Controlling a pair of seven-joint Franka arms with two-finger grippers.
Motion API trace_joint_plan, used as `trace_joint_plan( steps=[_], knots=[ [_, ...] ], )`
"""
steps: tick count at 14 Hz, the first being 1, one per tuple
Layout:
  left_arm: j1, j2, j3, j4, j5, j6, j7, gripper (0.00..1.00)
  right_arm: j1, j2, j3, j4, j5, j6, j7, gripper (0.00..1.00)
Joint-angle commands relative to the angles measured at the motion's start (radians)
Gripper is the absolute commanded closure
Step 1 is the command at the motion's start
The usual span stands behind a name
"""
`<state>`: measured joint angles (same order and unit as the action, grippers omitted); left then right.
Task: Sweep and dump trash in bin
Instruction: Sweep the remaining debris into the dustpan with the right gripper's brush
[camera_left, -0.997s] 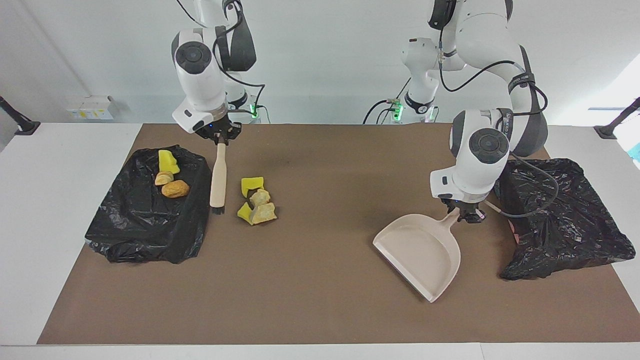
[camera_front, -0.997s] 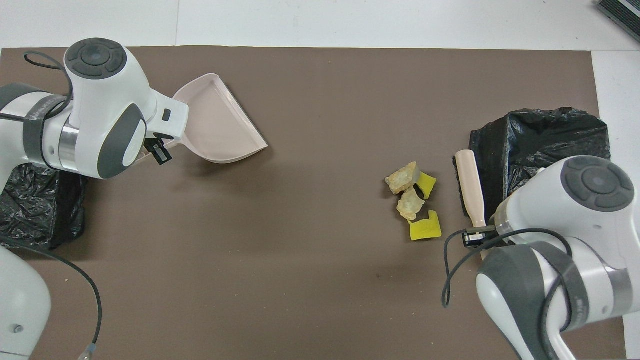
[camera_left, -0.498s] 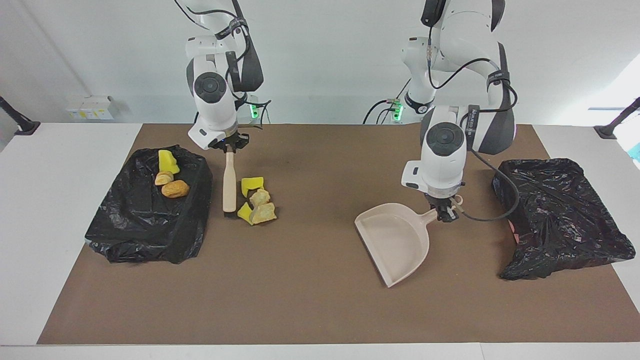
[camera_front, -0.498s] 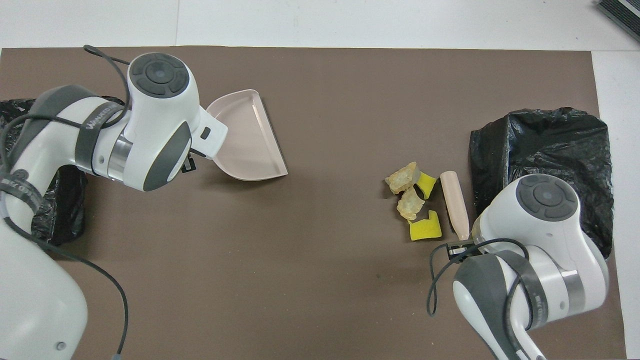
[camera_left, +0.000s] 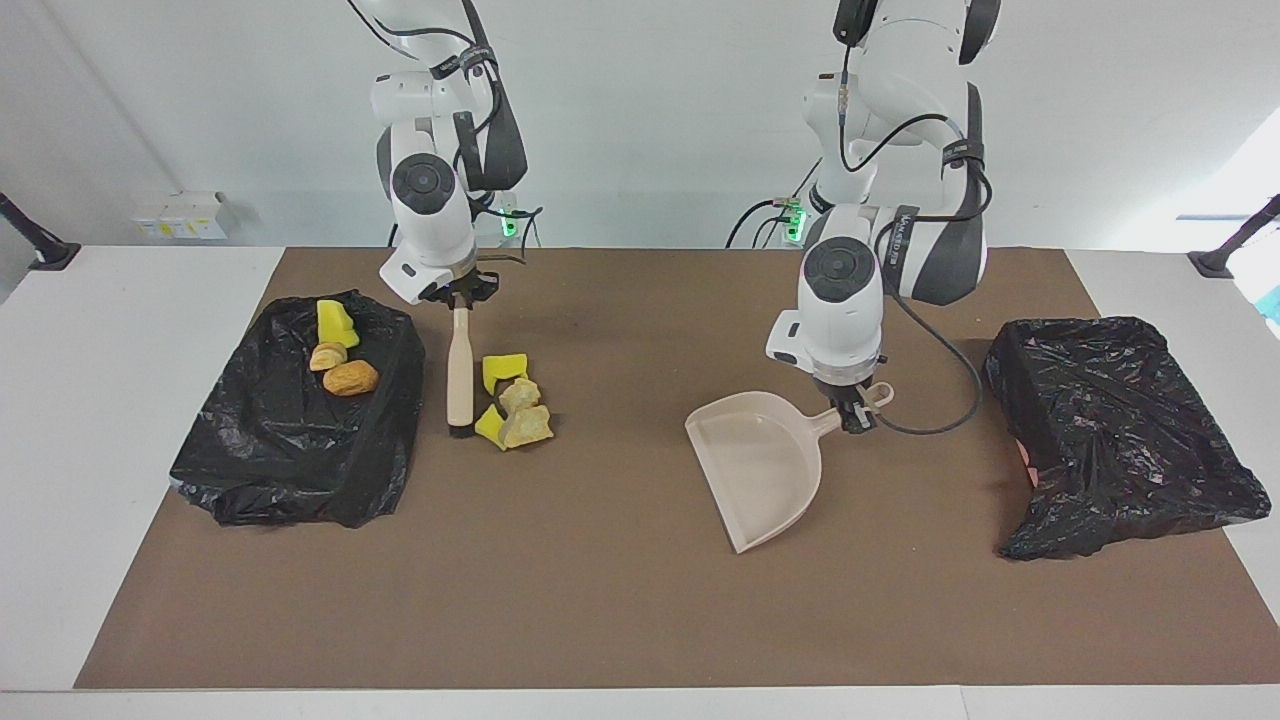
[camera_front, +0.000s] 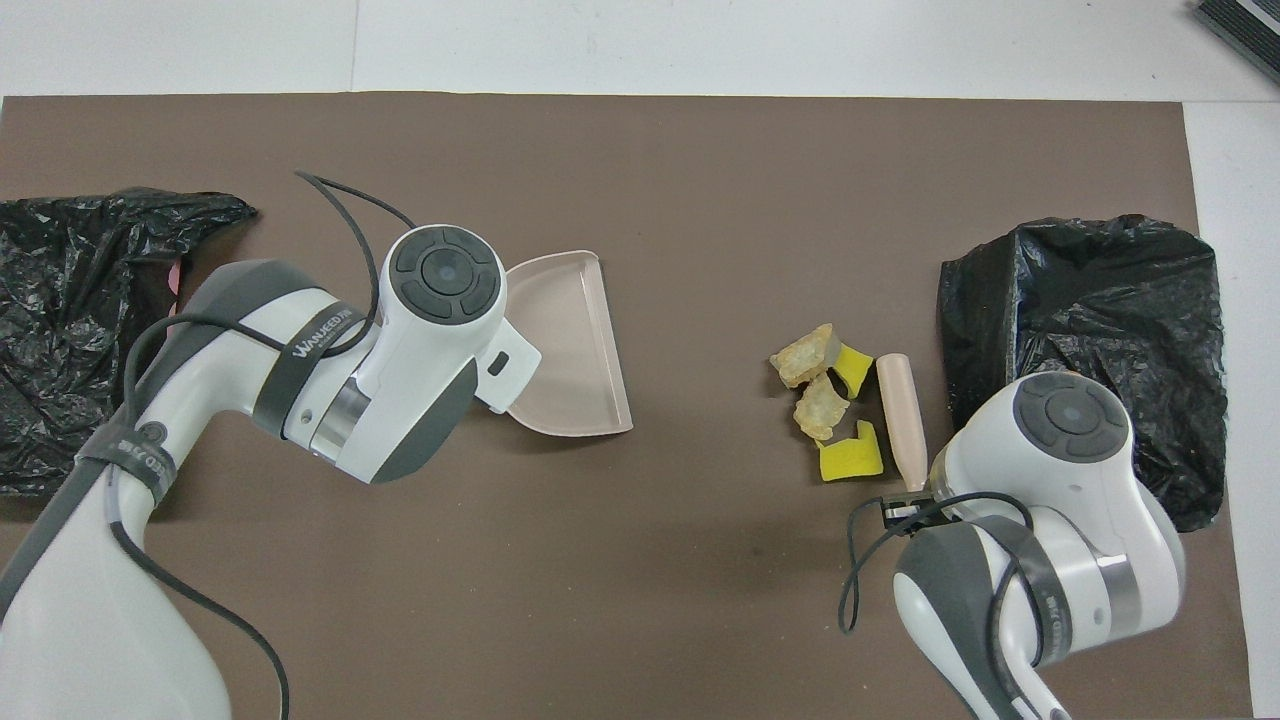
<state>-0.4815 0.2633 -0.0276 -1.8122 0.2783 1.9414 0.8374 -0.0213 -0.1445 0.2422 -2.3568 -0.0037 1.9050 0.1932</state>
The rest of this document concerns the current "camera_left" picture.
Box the beige brush black bristles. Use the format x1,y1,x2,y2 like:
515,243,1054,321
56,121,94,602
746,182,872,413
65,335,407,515
446,305,477,439

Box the notched yellow sponge piece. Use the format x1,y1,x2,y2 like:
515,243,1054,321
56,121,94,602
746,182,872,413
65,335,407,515
482,353,529,397

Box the beige plastic dustpan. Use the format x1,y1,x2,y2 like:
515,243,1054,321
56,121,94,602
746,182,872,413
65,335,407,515
684,382,895,555

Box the yellow green sponge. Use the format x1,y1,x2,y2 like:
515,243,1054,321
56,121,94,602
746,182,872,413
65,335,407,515
316,298,361,349

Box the brown bread roll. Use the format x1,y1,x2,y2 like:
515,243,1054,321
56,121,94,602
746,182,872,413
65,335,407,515
323,359,381,397

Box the large tan bread piece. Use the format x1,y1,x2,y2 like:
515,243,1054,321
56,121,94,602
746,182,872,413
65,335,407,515
498,405,554,450

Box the black plastic trash bag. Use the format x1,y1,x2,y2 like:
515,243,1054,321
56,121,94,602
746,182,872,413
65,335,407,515
168,290,427,529
982,316,1273,561

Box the brown table mat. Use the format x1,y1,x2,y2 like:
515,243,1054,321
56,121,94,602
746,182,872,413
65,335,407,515
73,246,1280,690

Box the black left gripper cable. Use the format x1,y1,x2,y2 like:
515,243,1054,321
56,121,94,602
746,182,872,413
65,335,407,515
838,60,993,437

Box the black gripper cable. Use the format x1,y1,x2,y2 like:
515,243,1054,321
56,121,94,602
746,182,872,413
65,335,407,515
345,0,546,266
838,60,993,437

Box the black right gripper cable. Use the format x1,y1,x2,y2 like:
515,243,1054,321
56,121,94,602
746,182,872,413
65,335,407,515
345,0,546,266

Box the black base cable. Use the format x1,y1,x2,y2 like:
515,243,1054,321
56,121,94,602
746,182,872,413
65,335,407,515
726,196,801,249

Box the white wall socket box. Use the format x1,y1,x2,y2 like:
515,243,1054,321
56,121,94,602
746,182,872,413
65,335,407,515
130,190,229,241

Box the black camera stand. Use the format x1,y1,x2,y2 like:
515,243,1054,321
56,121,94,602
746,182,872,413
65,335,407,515
0,190,82,272
1188,194,1280,279

